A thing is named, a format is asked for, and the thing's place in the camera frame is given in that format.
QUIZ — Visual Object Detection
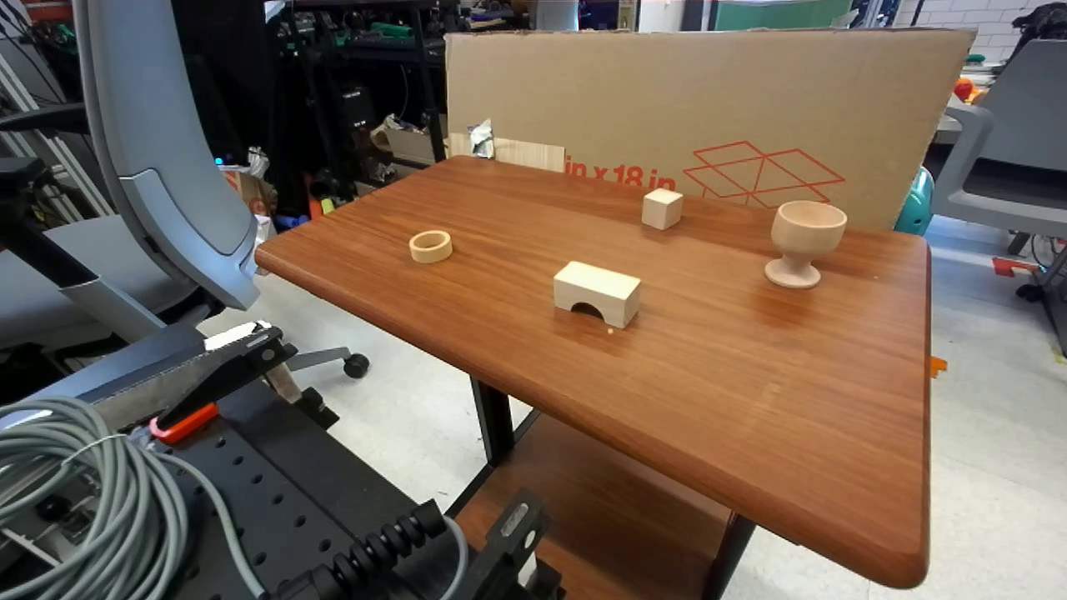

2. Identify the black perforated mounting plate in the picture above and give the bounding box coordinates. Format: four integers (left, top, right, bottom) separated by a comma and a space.
171, 388, 565, 600

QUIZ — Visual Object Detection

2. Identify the black orange clamp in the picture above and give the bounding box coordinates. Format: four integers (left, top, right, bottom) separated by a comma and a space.
148, 328, 295, 447

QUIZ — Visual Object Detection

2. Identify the large cardboard sheet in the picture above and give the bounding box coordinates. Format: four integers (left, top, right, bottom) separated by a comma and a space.
444, 31, 970, 229

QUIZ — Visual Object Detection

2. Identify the wooden bridge shaped block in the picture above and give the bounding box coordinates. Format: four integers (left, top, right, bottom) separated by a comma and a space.
555, 261, 645, 328

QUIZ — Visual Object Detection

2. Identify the grey office chair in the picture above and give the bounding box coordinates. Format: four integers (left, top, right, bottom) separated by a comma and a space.
0, 0, 374, 407

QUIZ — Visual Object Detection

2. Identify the coiled grey cable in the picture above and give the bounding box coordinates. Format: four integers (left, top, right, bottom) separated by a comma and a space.
0, 396, 271, 600

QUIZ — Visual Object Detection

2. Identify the teal exercise ball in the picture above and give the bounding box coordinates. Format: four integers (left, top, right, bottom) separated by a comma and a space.
894, 167, 934, 237

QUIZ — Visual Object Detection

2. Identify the small wooden cube block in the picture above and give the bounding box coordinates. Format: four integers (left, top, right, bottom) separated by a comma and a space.
639, 187, 682, 229

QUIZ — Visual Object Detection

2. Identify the wooden ring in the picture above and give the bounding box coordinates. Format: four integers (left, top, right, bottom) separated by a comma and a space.
408, 227, 456, 268

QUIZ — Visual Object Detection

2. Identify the wooden goblet cup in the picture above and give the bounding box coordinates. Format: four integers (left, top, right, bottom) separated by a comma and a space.
765, 200, 848, 290

